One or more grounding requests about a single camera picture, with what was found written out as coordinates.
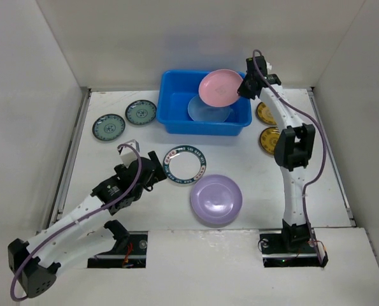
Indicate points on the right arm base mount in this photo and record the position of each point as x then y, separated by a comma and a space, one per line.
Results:
292, 246

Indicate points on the yellow patterned plate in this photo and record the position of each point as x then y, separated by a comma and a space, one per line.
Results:
263, 113
268, 139

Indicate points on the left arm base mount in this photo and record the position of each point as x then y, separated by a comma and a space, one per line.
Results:
128, 252

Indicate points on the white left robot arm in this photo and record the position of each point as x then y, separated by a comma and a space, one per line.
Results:
87, 230

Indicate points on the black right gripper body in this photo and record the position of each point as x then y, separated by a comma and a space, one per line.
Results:
246, 88

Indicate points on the purple plate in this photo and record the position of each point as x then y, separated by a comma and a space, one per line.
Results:
216, 200

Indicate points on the pink plate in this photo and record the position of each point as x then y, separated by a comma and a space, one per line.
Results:
220, 88

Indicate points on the yellow patterned plate lower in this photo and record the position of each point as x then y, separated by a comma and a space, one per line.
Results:
268, 139

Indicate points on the teal patterned plate far left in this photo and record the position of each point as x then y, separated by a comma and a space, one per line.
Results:
108, 127

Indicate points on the blue plastic bin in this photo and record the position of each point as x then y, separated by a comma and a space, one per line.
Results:
178, 87

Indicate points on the yellow patterned plate upper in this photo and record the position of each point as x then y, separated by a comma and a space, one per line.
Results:
263, 113

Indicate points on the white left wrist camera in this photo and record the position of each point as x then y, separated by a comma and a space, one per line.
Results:
126, 154

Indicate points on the light blue plate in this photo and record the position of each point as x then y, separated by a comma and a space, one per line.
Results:
198, 110

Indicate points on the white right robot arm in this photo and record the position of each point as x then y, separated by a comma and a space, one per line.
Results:
292, 151

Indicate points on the teal patterned plate near bin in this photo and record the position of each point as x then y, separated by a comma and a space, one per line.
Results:
141, 112

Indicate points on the white plate dark lettered rim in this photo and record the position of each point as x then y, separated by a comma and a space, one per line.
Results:
184, 164

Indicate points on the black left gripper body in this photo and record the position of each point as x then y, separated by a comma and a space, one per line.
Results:
153, 180

